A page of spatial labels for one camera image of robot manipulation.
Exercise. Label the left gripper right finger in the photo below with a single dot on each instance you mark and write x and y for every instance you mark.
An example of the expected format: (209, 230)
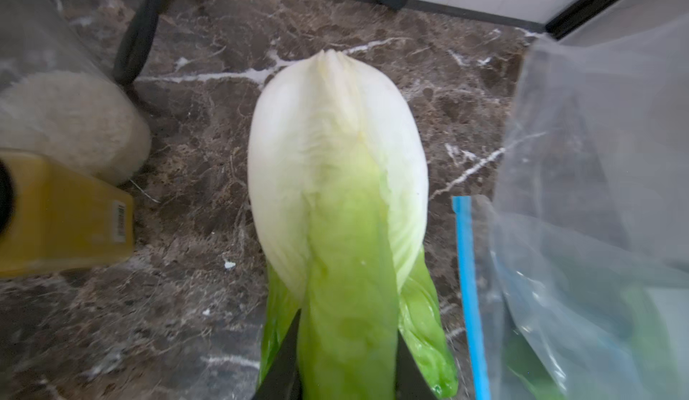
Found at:
(410, 383)

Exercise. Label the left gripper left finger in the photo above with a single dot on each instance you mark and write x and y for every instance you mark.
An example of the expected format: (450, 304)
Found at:
(283, 380)

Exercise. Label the clear zipper bag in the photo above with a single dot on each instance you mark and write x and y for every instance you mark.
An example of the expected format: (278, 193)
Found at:
(574, 274)

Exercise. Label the chinese cabbage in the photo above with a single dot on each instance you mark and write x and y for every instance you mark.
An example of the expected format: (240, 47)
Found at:
(338, 188)

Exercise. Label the yellow spice bottle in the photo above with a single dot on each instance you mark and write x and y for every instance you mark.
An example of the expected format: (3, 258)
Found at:
(55, 219)

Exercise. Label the clear glass jar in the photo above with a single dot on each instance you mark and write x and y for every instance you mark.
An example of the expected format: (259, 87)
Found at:
(56, 101)

